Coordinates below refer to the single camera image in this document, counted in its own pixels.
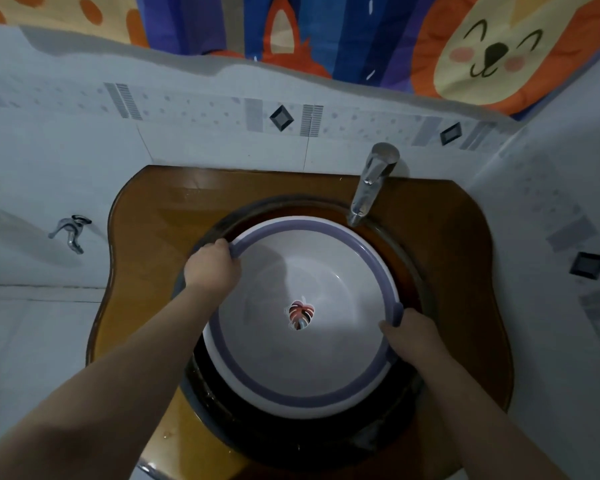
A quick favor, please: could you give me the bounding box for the person's left forearm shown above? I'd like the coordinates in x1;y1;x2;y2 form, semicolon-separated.
0;282;216;480

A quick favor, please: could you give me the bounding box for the person's right hand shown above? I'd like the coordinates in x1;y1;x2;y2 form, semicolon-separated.
378;308;447;368

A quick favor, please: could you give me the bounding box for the white basin with purple rim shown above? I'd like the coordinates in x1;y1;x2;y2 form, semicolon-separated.
202;217;405;420

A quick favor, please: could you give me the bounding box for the person's left hand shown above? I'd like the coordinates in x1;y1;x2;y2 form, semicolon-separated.
183;238;242;296

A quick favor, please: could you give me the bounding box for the dark round sink bowl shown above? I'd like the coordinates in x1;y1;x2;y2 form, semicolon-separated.
172;195;436;473

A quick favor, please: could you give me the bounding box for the chrome wall tap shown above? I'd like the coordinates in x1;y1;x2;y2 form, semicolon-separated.
48;214;93;255

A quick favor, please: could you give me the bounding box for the person's right forearm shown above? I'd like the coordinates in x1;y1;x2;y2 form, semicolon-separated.
412;351;571;480

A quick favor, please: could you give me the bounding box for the chrome sink faucet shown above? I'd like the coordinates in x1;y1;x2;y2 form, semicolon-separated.
347;142;400;228

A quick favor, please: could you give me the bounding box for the amber glass sink counter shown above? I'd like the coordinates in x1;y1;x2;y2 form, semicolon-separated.
86;165;515;480

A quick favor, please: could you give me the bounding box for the colourful cartoon animal curtain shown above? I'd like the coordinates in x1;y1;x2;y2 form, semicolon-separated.
0;0;600;120

